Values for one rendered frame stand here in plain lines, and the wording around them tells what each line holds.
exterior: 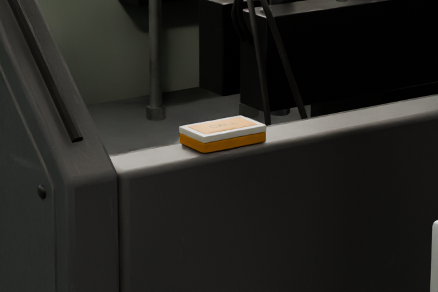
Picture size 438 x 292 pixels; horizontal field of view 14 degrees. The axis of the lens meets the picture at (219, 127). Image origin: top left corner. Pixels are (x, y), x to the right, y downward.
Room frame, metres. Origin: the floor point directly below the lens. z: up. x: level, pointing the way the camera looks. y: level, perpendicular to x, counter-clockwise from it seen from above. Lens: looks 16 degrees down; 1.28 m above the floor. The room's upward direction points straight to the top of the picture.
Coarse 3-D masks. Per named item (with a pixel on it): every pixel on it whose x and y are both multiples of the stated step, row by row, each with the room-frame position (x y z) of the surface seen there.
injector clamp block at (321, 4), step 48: (336, 0) 1.42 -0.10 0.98; (384, 0) 1.42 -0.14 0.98; (432, 0) 1.45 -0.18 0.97; (240, 48) 1.42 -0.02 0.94; (288, 48) 1.37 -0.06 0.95; (336, 48) 1.39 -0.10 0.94; (384, 48) 1.42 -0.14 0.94; (432, 48) 1.45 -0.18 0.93; (240, 96) 1.39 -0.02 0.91; (288, 96) 1.37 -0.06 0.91; (336, 96) 1.40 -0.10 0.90; (384, 96) 1.42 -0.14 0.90
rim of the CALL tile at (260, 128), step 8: (216, 120) 1.12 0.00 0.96; (248, 120) 1.12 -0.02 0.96; (184, 128) 1.10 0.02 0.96; (240, 128) 1.09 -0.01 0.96; (248, 128) 1.10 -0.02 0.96; (256, 128) 1.10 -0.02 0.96; (264, 128) 1.10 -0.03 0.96; (192, 136) 1.09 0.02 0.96; (200, 136) 1.08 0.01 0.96; (208, 136) 1.08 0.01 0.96; (216, 136) 1.08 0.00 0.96; (224, 136) 1.08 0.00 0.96; (232, 136) 1.09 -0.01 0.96
